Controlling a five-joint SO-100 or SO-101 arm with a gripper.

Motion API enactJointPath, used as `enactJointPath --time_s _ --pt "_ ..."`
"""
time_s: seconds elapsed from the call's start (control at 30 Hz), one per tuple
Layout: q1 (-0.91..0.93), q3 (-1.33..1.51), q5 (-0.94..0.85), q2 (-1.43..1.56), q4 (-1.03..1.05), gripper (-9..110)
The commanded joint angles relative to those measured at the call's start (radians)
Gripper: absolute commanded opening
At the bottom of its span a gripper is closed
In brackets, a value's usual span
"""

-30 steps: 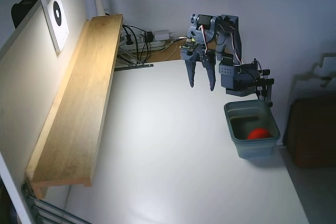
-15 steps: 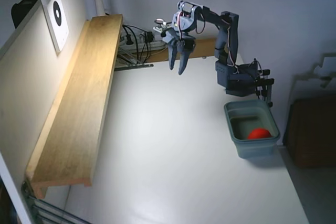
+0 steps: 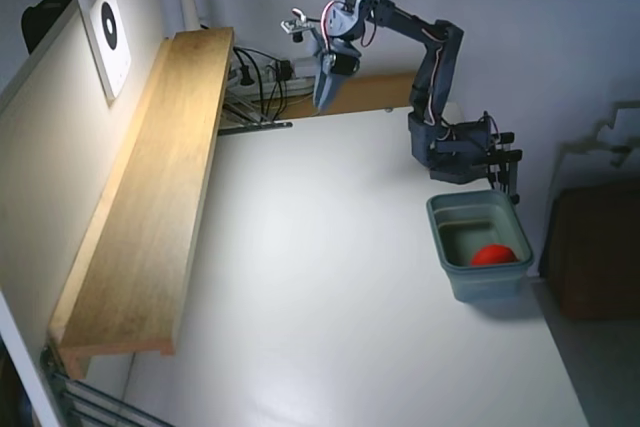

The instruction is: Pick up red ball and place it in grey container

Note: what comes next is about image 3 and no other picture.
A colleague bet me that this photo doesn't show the grey-blue gripper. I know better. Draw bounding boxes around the grey-blue gripper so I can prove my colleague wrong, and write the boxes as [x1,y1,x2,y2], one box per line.
[310,0,374,112]

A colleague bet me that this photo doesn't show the red ball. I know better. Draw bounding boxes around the red ball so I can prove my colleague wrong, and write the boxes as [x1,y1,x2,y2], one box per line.
[470,243,518,268]

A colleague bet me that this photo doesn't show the grey plastic container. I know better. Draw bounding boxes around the grey plastic container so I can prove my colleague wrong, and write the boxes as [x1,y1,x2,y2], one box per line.
[425,190,535,304]

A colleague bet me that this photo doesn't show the white power strip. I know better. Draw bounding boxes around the white power strip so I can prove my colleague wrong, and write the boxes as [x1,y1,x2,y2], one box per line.
[228,72,318,97]

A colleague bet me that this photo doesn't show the wooden ledge board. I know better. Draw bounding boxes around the wooden ledge board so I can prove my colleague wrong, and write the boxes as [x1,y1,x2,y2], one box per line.
[269,70,426,121]

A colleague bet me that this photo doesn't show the black table clamp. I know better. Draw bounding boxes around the black table clamp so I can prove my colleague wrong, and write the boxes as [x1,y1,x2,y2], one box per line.
[485,131,524,206]

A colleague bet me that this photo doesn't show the long wooden shelf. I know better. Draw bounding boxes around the long wooden shelf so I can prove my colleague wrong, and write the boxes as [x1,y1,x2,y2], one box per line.
[47,26,236,381]

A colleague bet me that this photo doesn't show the white device with black circle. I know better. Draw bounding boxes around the white device with black circle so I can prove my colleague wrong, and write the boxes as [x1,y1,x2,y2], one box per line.
[76,0,134,101]

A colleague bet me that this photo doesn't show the dark brown cabinet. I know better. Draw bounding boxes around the dark brown cabinet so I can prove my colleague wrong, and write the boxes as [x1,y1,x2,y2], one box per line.
[540,186,640,321]

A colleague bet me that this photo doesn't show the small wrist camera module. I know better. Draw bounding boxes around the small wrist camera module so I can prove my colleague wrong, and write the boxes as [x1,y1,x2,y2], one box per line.
[280,7,315,44]

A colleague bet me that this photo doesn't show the black power cables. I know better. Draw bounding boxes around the black power cables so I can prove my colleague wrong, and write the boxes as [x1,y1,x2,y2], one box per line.
[232,46,294,122]

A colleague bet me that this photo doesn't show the metal shelf bracket rail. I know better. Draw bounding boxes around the metal shelf bracket rail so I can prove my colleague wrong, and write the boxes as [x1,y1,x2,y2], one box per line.
[217,100,294,136]

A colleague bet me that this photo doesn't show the grey metal frame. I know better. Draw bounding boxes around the grey metal frame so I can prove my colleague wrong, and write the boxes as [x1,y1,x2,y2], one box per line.
[39,341,176,427]

